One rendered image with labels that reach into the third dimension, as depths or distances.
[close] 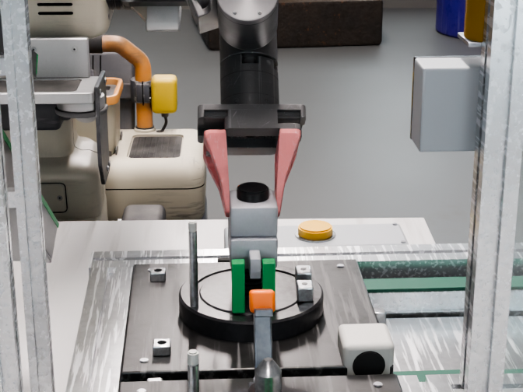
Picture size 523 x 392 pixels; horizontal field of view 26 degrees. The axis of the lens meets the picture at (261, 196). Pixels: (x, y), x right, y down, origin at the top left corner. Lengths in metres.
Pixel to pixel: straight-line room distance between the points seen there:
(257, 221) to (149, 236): 0.56
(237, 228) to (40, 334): 0.21
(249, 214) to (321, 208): 3.12
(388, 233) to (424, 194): 3.01
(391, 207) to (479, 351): 3.22
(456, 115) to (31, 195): 0.38
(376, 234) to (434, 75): 0.44
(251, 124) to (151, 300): 0.21
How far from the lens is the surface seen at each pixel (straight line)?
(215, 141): 1.05
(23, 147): 1.01
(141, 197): 2.06
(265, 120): 1.06
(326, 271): 1.19
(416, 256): 1.27
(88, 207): 1.81
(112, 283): 1.22
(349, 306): 1.12
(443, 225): 4.03
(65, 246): 1.57
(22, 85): 0.99
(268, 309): 0.88
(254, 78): 1.09
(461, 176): 4.56
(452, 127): 0.93
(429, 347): 1.17
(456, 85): 0.92
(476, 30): 0.91
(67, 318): 1.36
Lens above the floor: 1.45
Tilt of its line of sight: 20 degrees down
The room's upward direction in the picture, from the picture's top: straight up
